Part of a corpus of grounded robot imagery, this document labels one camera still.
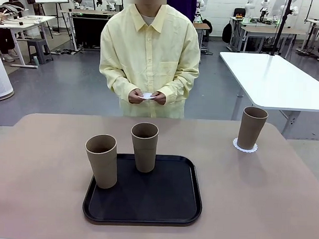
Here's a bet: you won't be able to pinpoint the person's left hand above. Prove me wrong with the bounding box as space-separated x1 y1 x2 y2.
150 90 168 106

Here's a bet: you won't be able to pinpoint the person's right hand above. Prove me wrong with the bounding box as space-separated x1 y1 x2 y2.
128 89 145 105

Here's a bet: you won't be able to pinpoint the white scalloped paper coaster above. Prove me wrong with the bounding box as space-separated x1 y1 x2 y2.
231 137 259 155
138 92 158 101

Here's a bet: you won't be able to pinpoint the tall brown paper cup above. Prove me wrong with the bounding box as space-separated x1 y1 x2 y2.
129 122 160 174
237 106 269 151
83 134 119 190

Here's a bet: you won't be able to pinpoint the person's left forearm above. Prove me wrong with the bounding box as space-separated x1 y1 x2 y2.
164 80 192 102

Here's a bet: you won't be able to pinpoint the person in yellow shirt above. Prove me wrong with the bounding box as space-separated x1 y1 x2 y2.
97 0 203 121

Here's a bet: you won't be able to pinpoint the small brown-top table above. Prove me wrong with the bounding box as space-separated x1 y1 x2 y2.
191 22 211 63

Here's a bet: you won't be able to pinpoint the black-panelled desk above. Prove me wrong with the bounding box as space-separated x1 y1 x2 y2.
58 8 119 52

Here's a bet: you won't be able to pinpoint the black backpack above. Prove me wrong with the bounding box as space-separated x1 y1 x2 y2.
222 21 233 45

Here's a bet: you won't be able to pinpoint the person in purple clothes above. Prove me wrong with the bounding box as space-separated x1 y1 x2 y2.
167 0 198 24

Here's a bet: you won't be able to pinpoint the black plastic tray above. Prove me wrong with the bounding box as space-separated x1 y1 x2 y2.
81 151 205 229

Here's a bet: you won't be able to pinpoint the grey plastic stool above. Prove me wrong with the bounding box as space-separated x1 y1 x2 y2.
26 38 55 66

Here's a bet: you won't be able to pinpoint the white height-adjustable desk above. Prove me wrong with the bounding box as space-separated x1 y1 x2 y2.
0 13 57 69

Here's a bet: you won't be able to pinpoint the white cylindrical air purifier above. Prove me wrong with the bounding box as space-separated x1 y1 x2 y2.
0 44 16 102

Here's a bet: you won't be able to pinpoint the black pole stand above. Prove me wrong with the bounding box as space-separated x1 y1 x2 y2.
268 0 294 57

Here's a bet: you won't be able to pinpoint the seated person dark trousers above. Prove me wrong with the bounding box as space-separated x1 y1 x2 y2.
0 10 18 63

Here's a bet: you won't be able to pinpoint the grey bundled jacket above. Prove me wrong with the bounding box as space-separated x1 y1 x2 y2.
0 2 26 16

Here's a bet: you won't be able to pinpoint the grey-top lab desk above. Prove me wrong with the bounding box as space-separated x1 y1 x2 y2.
299 18 319 62

